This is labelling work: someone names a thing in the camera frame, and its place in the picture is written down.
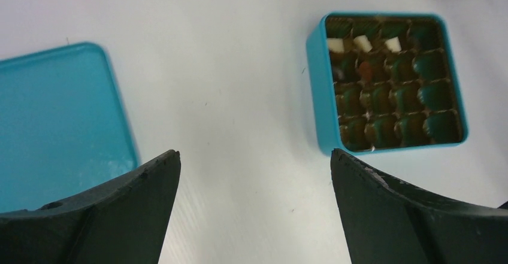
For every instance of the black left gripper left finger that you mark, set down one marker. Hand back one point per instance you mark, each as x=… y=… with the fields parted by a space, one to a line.
x=123 y=220

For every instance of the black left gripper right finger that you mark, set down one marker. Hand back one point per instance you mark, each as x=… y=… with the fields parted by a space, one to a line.
x=388 y=220

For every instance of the teal chocolate box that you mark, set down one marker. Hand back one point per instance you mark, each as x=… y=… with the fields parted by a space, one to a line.
x=384 y=82

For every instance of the teal box lid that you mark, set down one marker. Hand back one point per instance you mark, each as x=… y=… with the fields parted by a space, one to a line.
x=63 y=126

